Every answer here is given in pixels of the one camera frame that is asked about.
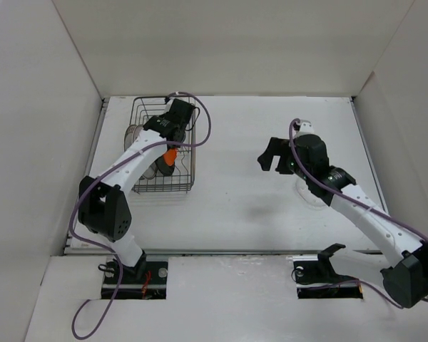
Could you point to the grey wire dish rack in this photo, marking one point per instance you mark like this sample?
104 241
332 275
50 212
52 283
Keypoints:
142 110

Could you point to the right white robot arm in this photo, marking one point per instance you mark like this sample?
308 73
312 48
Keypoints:
403 269

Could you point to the white plate red characters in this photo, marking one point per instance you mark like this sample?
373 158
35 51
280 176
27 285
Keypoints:
150 173

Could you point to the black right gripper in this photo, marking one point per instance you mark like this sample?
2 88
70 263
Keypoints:
277 146

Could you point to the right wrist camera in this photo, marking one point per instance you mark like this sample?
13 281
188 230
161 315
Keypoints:
303 127

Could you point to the green rimmed white plate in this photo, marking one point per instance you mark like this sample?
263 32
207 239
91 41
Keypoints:
131 135

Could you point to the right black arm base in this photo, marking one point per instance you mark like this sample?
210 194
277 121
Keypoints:
316 278

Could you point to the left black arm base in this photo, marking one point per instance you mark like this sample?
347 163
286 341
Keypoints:
149 283

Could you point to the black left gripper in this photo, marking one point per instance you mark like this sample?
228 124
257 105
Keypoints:
177 147

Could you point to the black small plate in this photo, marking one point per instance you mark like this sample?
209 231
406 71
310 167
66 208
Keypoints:
164 168

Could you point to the clear plastic dish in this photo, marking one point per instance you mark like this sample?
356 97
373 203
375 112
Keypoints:
307 197

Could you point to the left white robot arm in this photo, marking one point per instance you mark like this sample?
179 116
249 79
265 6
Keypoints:
151 145

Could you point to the orange plate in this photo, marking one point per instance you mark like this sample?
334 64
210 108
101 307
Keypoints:
170 156

